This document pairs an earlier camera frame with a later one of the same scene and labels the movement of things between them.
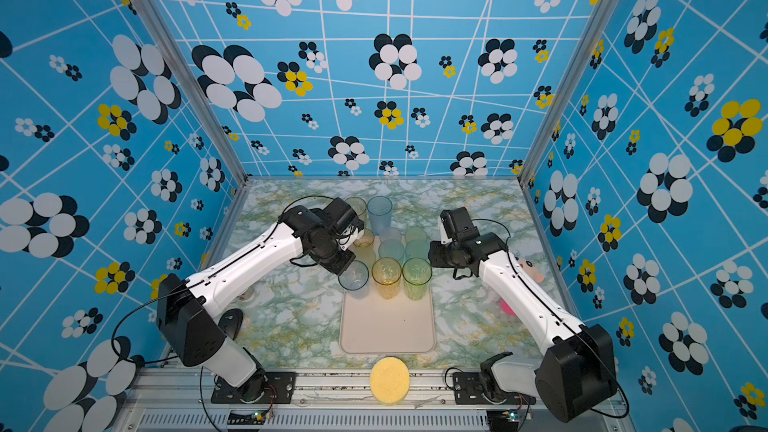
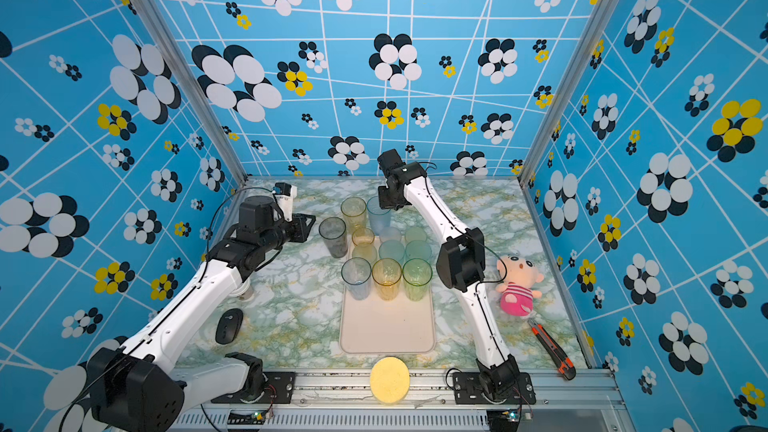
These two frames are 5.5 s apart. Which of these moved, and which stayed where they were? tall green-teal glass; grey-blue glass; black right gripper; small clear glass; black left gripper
Moved: black left gripper; black right gripper
Stayed: small clear glass; grey-blue glass; tall green-teal glass
